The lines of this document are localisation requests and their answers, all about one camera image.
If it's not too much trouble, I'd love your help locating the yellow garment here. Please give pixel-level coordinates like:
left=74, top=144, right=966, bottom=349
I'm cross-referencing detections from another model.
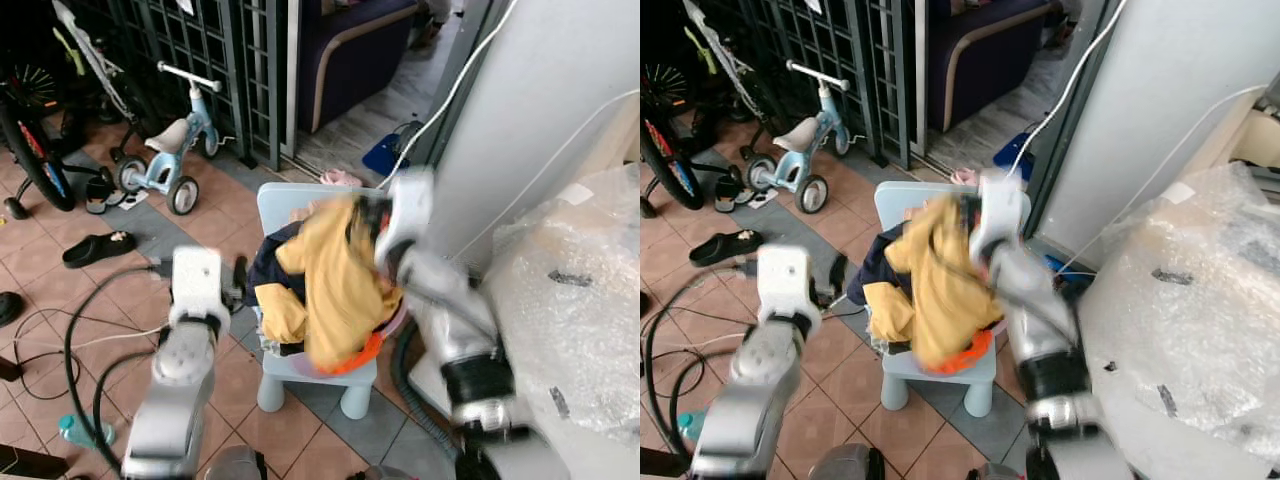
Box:
left=255, top=194, right=406, bottom=373
left=863, top=194, right=1001, bottom=371

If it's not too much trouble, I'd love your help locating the navy blue garment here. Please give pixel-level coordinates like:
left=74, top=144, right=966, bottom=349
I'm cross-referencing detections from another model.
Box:
left=245, top=222, right=313, bottom=303
left=848, top=222, right=913, bottom=305

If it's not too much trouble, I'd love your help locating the blue bag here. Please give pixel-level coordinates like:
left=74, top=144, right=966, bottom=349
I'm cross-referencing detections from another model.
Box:
left=992, top=130, right=1041, bottom=183
left=361, top=128, right=425, bottom=178

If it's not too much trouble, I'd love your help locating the light blue child chair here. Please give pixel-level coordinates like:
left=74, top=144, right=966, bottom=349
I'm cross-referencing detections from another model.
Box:
left=254, top=181, right=383, bottom=421
left=874, top=180, right=999, bottom=419

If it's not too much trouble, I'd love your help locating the black slipper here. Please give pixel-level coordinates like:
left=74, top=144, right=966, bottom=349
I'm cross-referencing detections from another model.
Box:
left=689, top=229, right=767, bottom=268
left=61, top=231, right=139, bottom=270

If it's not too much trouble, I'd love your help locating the orange garment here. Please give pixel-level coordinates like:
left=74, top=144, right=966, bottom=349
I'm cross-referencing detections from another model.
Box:
left=932, top=328, right=997, bottom=375
left=318, top=332, right=387, bottom=378

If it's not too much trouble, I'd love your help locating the dark sandal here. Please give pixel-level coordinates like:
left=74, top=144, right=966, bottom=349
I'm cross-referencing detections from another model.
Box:
left=84, top=175, right=129, bottom=215
left=713, top=172, right=753, bottom=213

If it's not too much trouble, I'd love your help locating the light blue child tricycle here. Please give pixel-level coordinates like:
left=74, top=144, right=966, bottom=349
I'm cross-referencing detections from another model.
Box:
left=744, top=59, right=853, bottom=215
left=114, top=61, right=227, bottom=217

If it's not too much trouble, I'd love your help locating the navy blue armchair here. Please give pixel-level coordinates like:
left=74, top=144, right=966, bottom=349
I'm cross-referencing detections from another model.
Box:
left=926, top=0, right=1063, bottom=134
left=298, top=0, right=425, bottom=134

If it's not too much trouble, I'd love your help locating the clear plastic bottle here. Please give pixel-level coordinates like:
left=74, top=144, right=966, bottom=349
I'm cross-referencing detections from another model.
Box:
left=676, top=410, right=713, bottom=446
left=57, top=414, right=117, bottom=449

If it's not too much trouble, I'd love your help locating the black bicycle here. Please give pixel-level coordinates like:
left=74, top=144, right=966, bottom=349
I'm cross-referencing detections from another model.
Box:
left=0, top=60, right=83, bottom=221
left=640, top=60, right=713, bottom=219

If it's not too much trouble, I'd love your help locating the black metal grid gate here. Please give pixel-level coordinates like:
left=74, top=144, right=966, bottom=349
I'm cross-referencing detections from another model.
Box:
left=95, top=0, right=293, bottom=171
left=735, top=0, right=916, bottom=169

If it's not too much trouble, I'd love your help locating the white green scooter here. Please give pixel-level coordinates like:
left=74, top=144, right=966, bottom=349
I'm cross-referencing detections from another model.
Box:
left=50, top=0, right=136, bottom=113
left=682, top=0, right=766, bottom=109

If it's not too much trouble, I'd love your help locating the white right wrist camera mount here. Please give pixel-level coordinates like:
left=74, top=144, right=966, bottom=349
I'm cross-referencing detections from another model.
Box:
left=972, top=168, right=1028, bottom=266
left=380, top=167, right=437, bottom=269

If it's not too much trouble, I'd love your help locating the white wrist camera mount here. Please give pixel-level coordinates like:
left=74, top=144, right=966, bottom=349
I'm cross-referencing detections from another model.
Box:
left=972, top=168, right=1028, bottom=266
left=756, top=244, right=824, bottom=323
left=168, top=246, right=233, bottom=327
left=380, top=167, right=437, bottom=269

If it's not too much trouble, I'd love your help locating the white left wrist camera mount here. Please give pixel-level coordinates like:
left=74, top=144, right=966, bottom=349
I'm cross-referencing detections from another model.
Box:
left=756, top=244, right=824, bottom=323
left=168, top=246, right=233, bottom=327

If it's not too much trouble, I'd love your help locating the white cable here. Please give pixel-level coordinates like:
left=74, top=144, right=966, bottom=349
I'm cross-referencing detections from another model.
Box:
left=384, top=0, right=523, bottom=189
left=1006, top=0, right=1131, bottom=181

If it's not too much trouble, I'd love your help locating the grey corrugated drain hose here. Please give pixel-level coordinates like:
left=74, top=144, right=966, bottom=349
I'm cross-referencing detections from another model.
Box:
left=392, top=318, right=463, bottom=466

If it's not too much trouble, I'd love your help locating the black hose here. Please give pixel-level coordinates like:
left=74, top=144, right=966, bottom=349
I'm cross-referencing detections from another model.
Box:
left=62, top=260, right=179, bottom=456
left=643, top=262, right=763, bottom=456

